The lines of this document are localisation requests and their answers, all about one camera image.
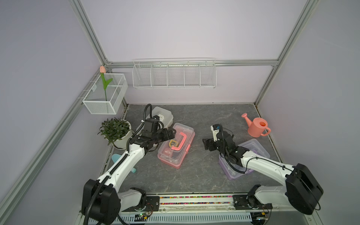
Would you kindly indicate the white toolbox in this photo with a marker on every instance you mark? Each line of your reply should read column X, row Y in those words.
column 161, row 114

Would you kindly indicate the yellow tape measure pink box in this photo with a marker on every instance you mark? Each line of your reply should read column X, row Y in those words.
column 172, row 143

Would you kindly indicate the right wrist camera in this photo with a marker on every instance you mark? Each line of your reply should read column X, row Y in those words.
column 216, row 132

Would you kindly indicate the teal handled tool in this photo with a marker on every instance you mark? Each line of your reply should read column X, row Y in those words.
column 124, row 161

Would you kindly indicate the white wire wall shelf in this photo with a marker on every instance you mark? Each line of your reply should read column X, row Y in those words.
column 174, row 73

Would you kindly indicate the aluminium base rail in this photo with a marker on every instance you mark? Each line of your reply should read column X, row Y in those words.
column 183, row 209

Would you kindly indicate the pink artificial tulip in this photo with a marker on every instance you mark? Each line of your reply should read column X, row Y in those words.
column 105, row 82

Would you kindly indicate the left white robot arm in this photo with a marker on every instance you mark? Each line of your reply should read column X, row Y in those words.
column 101, row 198

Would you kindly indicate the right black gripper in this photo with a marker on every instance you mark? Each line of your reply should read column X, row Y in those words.
column 210, row 141

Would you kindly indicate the white mesh wall basket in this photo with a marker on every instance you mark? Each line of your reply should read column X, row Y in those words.
column 94, row 99

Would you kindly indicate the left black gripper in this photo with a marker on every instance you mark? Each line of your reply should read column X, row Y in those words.
column 165, row 134

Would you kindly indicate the pink watering can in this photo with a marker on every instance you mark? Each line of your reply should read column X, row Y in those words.
column 258, row 127

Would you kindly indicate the green potted plant white pot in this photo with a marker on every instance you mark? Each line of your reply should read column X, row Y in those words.
column 116, row 132

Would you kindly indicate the pink toolbox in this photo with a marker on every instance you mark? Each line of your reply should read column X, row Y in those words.
column 174, row 157

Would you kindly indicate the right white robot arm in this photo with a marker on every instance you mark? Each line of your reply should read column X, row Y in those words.
column 297, row 185

